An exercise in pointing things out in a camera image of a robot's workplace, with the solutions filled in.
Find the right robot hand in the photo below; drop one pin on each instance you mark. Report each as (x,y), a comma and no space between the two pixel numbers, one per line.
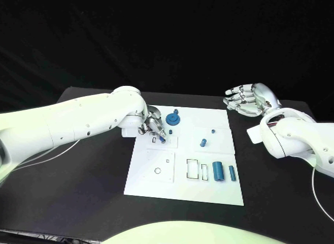
(252,99)

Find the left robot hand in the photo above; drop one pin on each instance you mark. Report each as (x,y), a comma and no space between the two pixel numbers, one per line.
(153,124)

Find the blue plug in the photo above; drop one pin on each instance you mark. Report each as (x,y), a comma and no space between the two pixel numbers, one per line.
(163,139)

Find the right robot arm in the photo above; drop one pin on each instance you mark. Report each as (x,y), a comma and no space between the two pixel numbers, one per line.
(295,137)

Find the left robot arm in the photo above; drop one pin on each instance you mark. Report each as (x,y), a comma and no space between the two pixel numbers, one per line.
(59,122)

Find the white task board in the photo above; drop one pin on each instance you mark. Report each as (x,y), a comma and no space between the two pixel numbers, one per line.
(183,152)

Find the blue gear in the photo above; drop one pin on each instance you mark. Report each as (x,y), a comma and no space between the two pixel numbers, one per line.
(171,118)

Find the thick blue cylinder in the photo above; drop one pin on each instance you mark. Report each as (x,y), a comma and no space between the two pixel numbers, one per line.
(217,171)

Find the thin blue cylinder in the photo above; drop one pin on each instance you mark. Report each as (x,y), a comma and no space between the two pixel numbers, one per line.
(232,173)

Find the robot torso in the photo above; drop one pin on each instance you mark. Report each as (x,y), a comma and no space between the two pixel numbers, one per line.
(189,233)

